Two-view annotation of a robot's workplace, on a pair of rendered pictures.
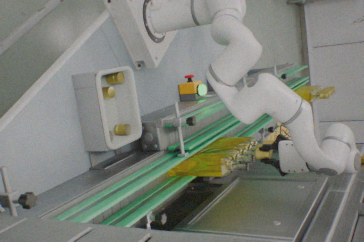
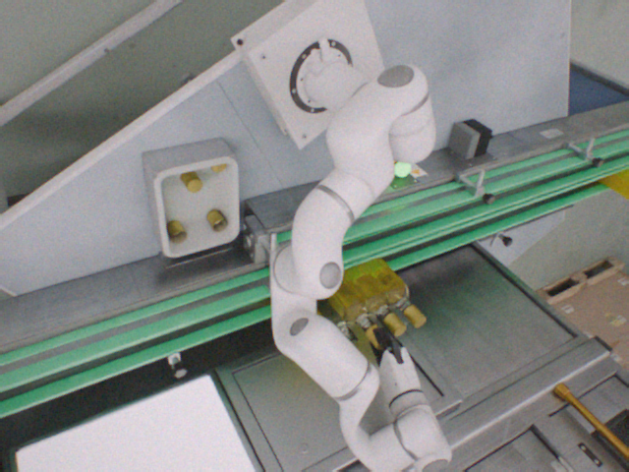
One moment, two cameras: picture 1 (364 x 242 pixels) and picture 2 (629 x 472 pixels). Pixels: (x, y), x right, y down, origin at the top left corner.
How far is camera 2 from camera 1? 0.92 m
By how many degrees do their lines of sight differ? 37
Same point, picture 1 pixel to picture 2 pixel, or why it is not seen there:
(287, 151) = (385, 370)
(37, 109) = (72, 198)
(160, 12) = (315, 82)
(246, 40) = (303, 275)
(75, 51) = (155, 120)
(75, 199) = (76, 323)
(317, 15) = not seen: outside the picture
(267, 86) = (301, 354)
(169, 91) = not seen: hidden behind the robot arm
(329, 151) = (378, 448)
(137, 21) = (271, 88)
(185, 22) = not seen: hidden behind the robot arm
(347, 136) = (419, 447)
